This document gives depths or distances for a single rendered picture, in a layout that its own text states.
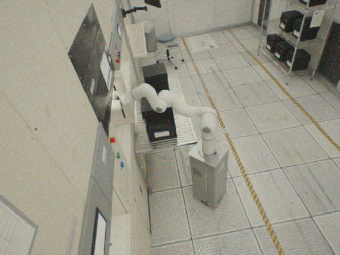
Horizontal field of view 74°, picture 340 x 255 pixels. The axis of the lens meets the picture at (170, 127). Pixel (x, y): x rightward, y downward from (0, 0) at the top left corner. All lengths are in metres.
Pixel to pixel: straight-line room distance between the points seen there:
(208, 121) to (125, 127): 0.91
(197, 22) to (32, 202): 5.93
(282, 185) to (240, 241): 0.81
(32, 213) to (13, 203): 0.07
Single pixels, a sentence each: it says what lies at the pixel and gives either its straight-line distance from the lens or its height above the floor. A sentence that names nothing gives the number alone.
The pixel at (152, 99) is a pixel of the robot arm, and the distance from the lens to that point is 1.70.
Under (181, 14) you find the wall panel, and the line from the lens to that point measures 6.17.
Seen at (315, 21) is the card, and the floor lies 1.00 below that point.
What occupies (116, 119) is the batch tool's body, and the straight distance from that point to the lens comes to 2.27.
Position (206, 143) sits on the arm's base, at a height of 0.91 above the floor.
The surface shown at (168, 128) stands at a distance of 2.11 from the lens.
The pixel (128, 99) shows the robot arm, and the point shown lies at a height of 1.33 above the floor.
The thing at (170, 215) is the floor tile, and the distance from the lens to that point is 2.61.
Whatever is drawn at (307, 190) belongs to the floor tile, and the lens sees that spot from 2.92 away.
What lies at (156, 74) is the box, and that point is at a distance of 2.71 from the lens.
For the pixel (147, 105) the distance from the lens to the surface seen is 2.49.
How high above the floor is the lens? 2.33
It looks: 42 degrees down
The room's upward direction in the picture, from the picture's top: 10 degrees counter-clockwise
